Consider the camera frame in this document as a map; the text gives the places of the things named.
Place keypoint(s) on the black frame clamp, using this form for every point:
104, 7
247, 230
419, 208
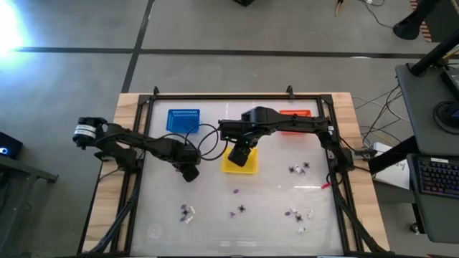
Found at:
156, 91
289, 92

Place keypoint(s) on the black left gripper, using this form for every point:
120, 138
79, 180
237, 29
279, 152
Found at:
188, 165

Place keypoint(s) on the white paper box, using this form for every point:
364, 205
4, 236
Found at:
394, 175

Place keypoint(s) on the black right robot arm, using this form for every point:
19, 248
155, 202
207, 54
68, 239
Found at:
287, 122

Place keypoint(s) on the red white striped mat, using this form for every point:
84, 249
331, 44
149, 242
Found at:
425, 31

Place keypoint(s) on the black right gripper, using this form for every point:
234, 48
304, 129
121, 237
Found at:
239, 156

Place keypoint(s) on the backlit black keyboard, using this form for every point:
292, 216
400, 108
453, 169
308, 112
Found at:
437, 177

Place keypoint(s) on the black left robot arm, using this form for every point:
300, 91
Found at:
143, 143

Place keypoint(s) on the grey metal stand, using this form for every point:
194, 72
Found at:
25, 171

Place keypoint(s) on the orange plastic basket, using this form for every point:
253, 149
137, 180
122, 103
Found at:
301, 113

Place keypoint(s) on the black stand foot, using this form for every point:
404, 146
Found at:
407, 28

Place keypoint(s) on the black caster wheel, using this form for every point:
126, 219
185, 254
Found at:
414, 228

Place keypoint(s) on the red tag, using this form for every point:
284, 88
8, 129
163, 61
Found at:
326, 185

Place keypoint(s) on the black stand pole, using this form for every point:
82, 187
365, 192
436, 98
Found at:
435, 53

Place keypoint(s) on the black round monitor base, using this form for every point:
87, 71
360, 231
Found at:
444, 114

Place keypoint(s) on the black stand leg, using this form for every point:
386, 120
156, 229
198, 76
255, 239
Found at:
391, 157

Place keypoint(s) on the yellow plastic basket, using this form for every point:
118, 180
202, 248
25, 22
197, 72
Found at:
229, 166

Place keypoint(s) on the grey desk top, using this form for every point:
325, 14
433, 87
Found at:
419, 118

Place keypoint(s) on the blue plastic basket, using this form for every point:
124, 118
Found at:
183, 122

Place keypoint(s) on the grey cart table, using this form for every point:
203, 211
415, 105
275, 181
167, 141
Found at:
437, 222

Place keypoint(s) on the black device with blue light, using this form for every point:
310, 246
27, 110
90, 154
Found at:
10, 143

